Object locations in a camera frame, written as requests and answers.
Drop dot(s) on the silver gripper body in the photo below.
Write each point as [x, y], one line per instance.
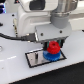
[47, 32]

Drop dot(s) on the black-framed peg base plate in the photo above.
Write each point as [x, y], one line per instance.
[30, 56]

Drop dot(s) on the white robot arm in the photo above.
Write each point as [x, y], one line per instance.
[44, 20]

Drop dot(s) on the blue gear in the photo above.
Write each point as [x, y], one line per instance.
[51, 57]

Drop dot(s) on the red gear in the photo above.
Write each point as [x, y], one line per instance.
[53, 47]

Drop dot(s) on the left metal peg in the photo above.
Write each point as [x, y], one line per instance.
[35, 56]

